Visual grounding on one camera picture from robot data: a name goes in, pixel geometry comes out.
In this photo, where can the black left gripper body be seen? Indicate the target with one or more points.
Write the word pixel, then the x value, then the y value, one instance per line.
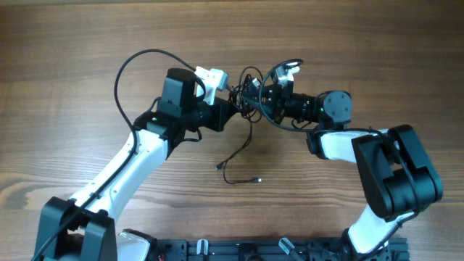
pixel 211 116

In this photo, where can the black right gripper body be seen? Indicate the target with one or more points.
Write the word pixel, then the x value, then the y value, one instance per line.
pixel 286 104

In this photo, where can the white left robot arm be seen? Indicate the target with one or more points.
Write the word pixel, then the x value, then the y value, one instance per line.
pixel 83 227

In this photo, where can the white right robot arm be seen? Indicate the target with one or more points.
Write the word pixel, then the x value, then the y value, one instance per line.
pixel 398 178

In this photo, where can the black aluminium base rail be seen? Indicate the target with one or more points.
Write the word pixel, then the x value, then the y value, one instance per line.
pixel 323 249

